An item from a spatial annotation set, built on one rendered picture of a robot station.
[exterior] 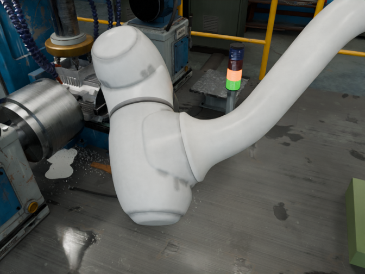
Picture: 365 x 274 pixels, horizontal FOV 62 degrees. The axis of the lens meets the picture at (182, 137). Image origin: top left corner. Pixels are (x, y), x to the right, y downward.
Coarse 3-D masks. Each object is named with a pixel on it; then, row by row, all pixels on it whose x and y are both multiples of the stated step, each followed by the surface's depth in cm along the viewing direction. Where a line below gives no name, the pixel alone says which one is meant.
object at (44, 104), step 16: (48, 80) 107; (16, 96) 98; (32, 96) 99; (48, 96) 102; (64, 96) 105; (0, 112) 98; (16, 112) 94; (32, 112) 96; (48, 112) 99; (64, 112) 104; (80, 112) 110; (16, 128) 98; (32, 128) 95; (48, 128) 98; (64, 128) 104; (80, 128) 113; (32, 144) 101; (48, 144) 101; (64, 144) 108; (32, 160) 107
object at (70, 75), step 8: (64, 64) 125; (72, 64) 128; (80, 64) 128; (88, 64) 124; (56, 72) 123; (64, 72) 121; (72, 72) 119; (80, 72) 119; (88, 72) 123; (64, 80) 123; (72, 80) 121; (80, 80) 120
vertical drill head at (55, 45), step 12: (48, 0) 105; (60, 0) 104; (72, 0) 108; (60, 12) 107; (72, 12) 109; (60, 24) 109; (72, 24) 111; (60, 36) 112; (72, 36) 113; (84, 36) 115; (48, 48) 112; (60, 48) 110; (72, 48) 111; (84, 48) 113
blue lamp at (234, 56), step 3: (231, 48) 119; (243, 48) 119; (231, 51) 120; (234, 51) 119; (237, 51) 118; (240, 51) 119; (243, 51) 120; (231, 54) 120; (234, 54) 120; (237, 54) 119; (240, 54) 119; (243, 54) 121; (231, 57) 121; (234, 57) 120; (237, 57) 120; (240, 57) 120
